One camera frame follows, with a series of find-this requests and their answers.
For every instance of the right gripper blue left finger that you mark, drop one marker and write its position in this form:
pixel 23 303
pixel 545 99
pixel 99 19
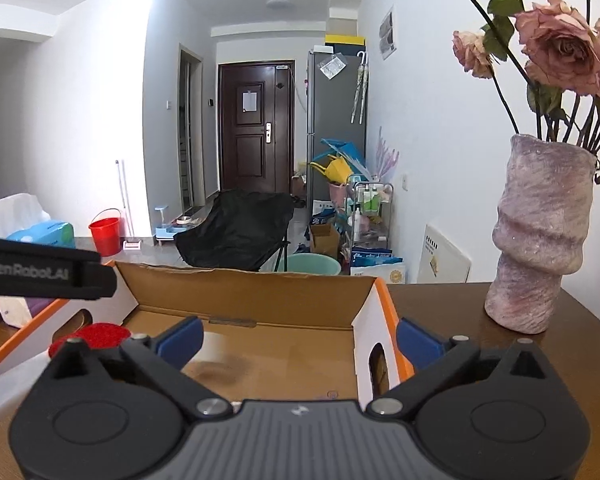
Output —
pixel 157 363

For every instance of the dried pink rose bouquet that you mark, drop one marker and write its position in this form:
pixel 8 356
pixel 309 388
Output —
pixel 553 47

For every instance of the pink textured ceramic vase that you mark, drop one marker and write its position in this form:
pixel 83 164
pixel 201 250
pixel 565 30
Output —
pixel 543 221

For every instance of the black folding chair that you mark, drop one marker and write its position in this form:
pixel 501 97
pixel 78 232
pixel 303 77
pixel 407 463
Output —
pixel 241 232

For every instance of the metal wire trolley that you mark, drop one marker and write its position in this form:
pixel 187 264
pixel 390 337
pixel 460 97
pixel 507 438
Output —
pixel 369 207

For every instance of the green plastic basin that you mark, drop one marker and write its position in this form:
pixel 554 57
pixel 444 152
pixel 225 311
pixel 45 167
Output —
pixel 304 263

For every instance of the red cardboard pumpkin box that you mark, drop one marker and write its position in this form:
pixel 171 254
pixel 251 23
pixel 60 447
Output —
pixel 273 336

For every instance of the white bottle with red cap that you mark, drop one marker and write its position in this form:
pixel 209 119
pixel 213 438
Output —
pixel 97 336

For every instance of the red plastic bucket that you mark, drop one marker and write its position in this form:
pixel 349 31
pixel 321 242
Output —
pixel 106 232

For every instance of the yellow watering can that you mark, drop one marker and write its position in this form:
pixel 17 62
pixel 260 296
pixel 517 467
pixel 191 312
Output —
pixel 337 171

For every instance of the dark brown entrance door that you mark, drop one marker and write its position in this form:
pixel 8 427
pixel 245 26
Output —
pixel 256 126

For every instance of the brown cardboard box on floor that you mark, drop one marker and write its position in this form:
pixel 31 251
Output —
pixel 324 240

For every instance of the blue tissue pack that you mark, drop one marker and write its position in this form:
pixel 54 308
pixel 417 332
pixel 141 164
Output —
pixel 51 233

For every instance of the grey refrigerator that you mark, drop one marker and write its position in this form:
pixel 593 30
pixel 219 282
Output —
pixel 330 92

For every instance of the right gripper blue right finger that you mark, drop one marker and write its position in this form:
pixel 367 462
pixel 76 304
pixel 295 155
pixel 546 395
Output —
pixel 438 364

